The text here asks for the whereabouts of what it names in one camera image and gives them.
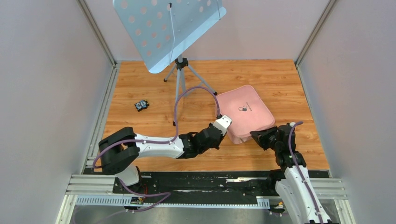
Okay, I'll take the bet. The pink medicine kit case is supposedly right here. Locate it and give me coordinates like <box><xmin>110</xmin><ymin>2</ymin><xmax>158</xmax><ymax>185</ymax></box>
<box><xmin>216</xmin><ymin>85</ymin><xmax>275</xmax><ymax>144</ymax></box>

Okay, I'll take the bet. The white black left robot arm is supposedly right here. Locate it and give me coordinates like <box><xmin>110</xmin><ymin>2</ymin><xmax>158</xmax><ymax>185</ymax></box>
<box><xmin>99</xmin><ymin>121</ymin><xmax>230</xmax><ymax>193</ymax></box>

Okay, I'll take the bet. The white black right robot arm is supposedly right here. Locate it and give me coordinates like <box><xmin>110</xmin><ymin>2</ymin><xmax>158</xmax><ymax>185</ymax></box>
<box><xmin>250</xmin><ymin>121</ymin><xmax>333</xmax><ymax>224</ymax></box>

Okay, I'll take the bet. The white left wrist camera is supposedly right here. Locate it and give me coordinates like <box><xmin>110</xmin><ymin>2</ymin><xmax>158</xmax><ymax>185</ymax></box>
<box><xmin>213</xmin><ymin>115</ymin><xmax>232</xmax><ymax>136</ymax></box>

